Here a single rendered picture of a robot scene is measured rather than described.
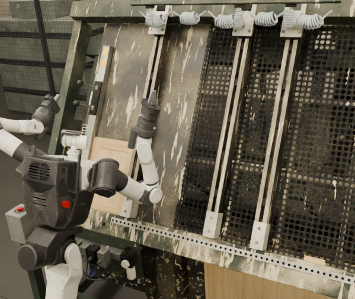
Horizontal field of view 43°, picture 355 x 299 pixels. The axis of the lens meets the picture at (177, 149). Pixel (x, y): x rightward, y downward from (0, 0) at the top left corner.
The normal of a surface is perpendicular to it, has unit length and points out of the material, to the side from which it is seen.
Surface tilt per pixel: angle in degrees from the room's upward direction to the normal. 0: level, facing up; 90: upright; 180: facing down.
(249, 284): 90
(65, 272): 1
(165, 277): 90
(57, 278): 65
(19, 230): 90
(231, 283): 90
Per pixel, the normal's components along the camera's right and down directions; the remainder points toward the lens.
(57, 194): 0.88, 0.14
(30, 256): -0.46, -0.01
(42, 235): -0.24, -0.71
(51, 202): -0.47, 0.25
